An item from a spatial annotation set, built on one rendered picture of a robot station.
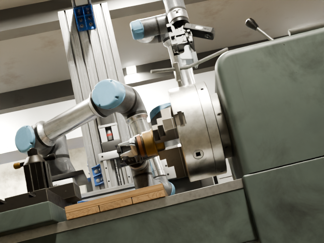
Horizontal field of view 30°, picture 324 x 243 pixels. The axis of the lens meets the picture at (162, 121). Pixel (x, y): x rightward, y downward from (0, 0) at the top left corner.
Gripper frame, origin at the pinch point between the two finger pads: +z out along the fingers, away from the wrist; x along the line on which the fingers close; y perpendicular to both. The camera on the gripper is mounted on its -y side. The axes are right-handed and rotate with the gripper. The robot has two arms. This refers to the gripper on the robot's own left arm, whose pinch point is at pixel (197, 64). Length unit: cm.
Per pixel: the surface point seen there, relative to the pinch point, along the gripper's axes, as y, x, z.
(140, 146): 25.6, 3.8, 29.0
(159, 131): 18.3, 9.6, 28.5
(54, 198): 55, 8, 42
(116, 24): 49, -347, -321
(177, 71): 7.9, 10.5, 7.9
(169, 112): 13.5, -1.5, 15.6
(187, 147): 10.8, 11.8, 37.6
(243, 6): -100, -381, -329
